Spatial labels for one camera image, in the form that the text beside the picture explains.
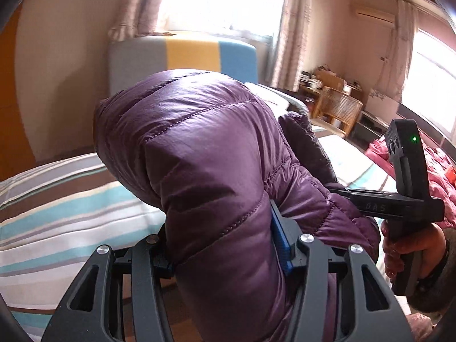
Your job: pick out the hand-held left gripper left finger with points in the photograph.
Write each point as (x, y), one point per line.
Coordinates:
(142, 274)

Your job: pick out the beige patterned curtain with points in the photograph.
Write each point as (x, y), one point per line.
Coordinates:
(139, 3)
(292, 25)
(402, 50)

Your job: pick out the pink cloth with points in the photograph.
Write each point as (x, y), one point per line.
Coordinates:
(438, 171)

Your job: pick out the bedroom window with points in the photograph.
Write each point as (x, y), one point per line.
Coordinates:
(221, 0)

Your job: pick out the low white cabinet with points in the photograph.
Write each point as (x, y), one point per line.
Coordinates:
(372, 123)

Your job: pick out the purple quilted down jacket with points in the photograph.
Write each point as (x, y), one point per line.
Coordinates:
(213, 167)

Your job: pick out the striped bed sheet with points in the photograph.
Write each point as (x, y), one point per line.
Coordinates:
(71, 203)

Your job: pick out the cluttered wooden desk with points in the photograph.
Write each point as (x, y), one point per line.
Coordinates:
(320, 78)

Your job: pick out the person's right forearm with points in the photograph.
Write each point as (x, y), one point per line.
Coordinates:
(438, 285)

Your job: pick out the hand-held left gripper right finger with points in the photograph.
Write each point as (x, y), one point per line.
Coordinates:
(281, 245)

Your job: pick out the white wall air conditioner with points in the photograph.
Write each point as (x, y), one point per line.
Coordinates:
(374, 14)

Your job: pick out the orange wooden wardrobe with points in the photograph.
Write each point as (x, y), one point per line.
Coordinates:
(14, 114)

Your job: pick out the person's right hand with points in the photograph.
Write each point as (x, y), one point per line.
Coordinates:
(433, 242)

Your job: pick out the white deer print pillow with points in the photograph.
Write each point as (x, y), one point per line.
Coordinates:
(285, 101)

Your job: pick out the grey yellow blue headboard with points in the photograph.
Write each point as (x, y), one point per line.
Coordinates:
(185, 53)

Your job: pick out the rattan chair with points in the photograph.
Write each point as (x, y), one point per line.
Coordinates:
(340, 108)

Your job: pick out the bright side window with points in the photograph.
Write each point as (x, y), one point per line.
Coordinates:
(434, 78)

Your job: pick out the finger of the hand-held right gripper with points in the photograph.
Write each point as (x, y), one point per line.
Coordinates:
(342, 191)

